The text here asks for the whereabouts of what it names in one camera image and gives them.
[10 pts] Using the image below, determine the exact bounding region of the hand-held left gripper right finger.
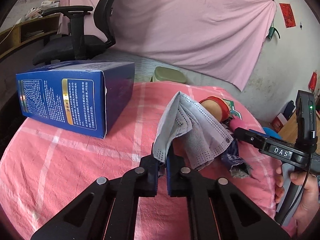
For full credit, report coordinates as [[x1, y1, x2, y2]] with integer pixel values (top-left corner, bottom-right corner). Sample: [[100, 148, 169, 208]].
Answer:
[[166, 144, 292, 240]]

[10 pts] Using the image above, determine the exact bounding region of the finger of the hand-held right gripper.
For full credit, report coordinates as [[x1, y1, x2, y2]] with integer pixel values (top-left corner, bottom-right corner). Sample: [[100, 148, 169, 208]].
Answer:
[[234, 127, 270, 151]]

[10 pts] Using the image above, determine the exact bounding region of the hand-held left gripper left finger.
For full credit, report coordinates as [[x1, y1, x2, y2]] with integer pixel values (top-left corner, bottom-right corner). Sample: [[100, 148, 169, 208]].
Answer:
[[30, 142, 167, 240]]

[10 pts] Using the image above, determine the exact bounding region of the pink plastic wrapper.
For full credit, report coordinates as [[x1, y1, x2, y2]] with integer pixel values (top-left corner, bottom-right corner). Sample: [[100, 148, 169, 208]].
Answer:
[[230, 119, 247, 133]]

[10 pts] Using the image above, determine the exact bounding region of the blue plastic basin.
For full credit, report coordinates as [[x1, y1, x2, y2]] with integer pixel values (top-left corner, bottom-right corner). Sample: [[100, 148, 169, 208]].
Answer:
[[262, 127, 282, 139]]

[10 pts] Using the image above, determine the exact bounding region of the purple foil wrapper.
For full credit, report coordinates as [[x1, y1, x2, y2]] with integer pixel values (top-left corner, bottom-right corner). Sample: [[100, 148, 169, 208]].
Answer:
[[220, 120, 253, 179]]

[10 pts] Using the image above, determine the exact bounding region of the blue face mask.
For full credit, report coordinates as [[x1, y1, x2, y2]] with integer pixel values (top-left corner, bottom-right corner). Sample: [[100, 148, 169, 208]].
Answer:
[[152, 91, 234, 172]]

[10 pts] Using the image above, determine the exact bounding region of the person's right hand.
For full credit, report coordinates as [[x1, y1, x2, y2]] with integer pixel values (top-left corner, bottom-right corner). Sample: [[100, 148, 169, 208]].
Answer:
[[274, 166, 320, 238]]

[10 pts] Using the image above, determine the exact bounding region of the wooden cabinet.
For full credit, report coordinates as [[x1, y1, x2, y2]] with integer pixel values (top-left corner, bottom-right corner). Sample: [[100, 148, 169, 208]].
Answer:
[[277, 110, 320, 145]]

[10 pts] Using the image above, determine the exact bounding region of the red cardboard box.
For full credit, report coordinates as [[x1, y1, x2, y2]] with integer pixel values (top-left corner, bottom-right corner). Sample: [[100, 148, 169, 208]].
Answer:
[[272, 114, 290, 132]]

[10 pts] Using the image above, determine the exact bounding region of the green white printed packet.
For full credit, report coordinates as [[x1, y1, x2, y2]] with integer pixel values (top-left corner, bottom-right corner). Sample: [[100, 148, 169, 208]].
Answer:
[[225, 99, 242, 122]]

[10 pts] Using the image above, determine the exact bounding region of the dark blue bag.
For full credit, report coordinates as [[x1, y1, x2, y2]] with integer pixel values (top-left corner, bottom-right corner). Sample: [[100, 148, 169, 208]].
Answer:
[[284, 101, 297, 120]]

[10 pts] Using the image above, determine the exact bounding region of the red hanging ornament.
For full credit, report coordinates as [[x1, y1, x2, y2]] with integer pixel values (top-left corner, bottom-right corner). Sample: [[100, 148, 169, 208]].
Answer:
[[309, 71, 318, 89]]

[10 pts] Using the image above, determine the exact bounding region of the pink checked blanket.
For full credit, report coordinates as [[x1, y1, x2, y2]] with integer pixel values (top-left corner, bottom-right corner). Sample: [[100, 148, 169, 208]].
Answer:
[[0, 81, 283, 240]]

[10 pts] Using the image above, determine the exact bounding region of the green plastic stool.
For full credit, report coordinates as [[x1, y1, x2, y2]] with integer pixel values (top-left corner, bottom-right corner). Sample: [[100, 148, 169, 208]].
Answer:
[[151, 66, 187, 84]]

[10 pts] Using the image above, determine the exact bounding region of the blue printed carton box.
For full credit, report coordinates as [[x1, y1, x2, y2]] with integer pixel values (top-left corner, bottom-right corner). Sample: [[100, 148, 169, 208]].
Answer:
[[15, 61, 136, 139]]

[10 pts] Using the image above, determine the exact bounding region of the green hanging bag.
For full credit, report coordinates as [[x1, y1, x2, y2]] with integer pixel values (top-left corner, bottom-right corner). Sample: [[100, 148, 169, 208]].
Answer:
[[267, 21, 280, 40]]

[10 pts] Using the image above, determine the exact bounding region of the black office chair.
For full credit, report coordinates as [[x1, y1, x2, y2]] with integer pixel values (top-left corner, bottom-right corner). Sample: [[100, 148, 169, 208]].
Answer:
[[32, 0, 128, 65]]

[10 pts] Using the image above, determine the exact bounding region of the stack of books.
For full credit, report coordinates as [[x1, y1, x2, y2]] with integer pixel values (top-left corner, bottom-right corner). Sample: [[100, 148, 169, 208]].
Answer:
[[24, 0, 60, 20]]

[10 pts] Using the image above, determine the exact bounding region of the wooden shelf desk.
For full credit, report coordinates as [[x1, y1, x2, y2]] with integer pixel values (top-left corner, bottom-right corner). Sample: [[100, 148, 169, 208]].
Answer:
[[0, 12, 62, 60]]

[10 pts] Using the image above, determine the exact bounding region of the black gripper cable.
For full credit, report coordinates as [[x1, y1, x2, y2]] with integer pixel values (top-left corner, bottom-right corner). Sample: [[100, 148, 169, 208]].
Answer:
[[276, 130, 318, 233]]

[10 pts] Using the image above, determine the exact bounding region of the red wall paper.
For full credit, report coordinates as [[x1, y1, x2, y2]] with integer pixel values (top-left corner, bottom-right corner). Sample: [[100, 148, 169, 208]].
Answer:
[[279, 3, 296, 28]]

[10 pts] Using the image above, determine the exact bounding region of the pink wall sheet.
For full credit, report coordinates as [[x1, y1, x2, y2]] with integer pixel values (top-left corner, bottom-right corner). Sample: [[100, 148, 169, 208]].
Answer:
[[59, 0, 277, 92]]

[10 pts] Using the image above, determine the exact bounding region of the white cable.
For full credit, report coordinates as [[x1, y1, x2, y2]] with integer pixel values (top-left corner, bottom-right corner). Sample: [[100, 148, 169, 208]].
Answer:
[[0, 22, 25, 45]]

